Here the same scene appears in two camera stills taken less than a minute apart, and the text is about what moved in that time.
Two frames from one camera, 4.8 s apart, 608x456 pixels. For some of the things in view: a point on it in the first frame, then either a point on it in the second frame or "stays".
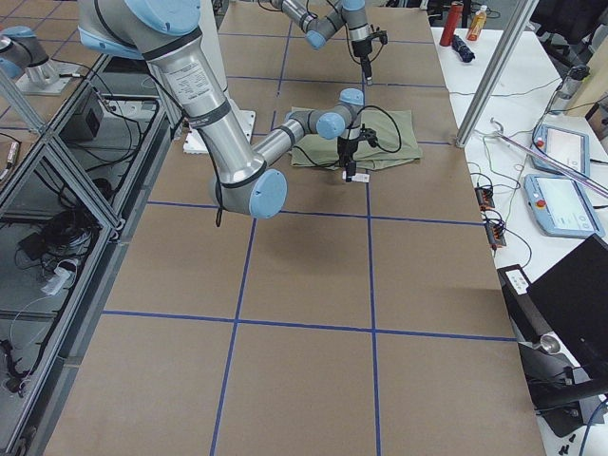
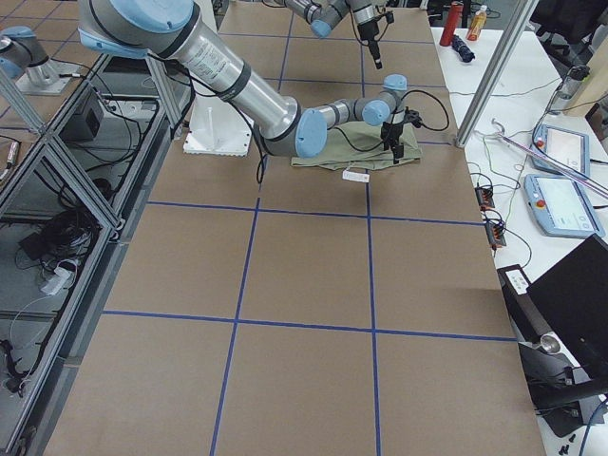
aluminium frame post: (519, 22) stays
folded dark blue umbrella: (463, 50) stays
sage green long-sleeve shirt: (397, 146) stays
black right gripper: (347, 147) to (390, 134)
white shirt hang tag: (361, 177) stays
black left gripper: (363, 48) to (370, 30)
